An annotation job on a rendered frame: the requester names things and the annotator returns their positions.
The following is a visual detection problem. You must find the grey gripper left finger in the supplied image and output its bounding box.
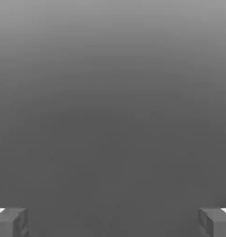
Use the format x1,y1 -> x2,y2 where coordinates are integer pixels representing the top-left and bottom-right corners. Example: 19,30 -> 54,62
0,207 -> 30,237

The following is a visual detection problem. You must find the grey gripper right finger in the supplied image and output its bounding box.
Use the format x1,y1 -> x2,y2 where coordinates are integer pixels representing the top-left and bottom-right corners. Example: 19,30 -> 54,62
197,207 -> 226,237

